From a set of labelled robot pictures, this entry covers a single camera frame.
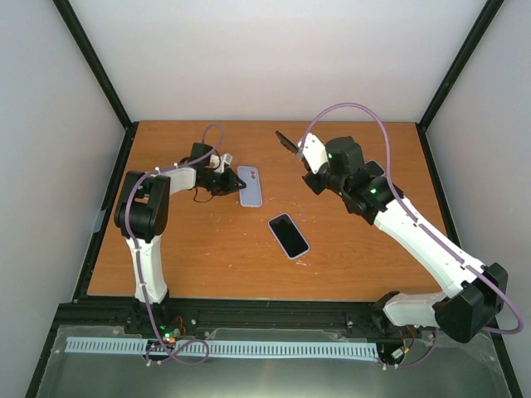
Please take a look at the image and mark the lavender phone case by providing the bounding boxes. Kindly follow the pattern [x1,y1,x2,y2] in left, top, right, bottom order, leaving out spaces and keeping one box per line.
[236,166,263,207]

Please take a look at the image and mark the black smartphone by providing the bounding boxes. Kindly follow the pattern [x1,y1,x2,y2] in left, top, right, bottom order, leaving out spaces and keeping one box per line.
[275,131,299,155]

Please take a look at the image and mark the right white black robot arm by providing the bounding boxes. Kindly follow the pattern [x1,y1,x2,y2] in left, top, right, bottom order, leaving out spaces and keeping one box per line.
[298,134,508,343]

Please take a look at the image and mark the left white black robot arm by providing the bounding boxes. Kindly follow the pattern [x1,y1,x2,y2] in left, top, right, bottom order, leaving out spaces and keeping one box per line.
[114,143,246,334]

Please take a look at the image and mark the phone in blue case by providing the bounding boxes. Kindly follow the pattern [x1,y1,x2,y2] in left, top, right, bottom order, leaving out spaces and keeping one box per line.
[365,160,385,177]

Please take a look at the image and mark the phone in lavender case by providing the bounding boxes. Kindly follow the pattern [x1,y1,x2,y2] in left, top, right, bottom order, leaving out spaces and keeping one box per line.
[267,213,310,260]

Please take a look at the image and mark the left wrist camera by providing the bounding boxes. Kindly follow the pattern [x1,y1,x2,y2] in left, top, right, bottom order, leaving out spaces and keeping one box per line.
[210,153,233,173]

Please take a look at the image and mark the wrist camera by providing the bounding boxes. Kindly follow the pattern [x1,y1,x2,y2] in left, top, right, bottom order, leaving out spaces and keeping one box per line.
[296,133,328,174]
[210,153,233,173]

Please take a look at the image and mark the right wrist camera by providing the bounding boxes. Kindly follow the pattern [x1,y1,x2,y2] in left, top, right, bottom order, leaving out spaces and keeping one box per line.
[296,133,328,174]

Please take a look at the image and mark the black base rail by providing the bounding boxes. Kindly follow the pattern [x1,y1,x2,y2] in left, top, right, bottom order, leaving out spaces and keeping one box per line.
[53,296,497,345]

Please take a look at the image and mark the black frame post left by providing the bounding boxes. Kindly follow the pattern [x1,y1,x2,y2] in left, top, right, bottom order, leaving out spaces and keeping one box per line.
[26,1,139,397]

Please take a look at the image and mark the black frame post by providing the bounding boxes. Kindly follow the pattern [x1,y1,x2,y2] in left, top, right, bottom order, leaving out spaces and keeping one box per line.
[417,0,524,398]
[26,1,139,397]

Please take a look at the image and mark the light blue cable duct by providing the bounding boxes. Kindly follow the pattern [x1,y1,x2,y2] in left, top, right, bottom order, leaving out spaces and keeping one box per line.
[64,337,378,362]

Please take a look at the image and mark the metal base plate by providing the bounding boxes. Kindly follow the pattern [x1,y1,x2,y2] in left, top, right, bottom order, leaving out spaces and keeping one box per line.
[36,327,521,397]

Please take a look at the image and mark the black frame post right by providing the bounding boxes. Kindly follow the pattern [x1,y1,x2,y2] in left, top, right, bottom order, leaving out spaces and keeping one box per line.
[417,0,524,398]

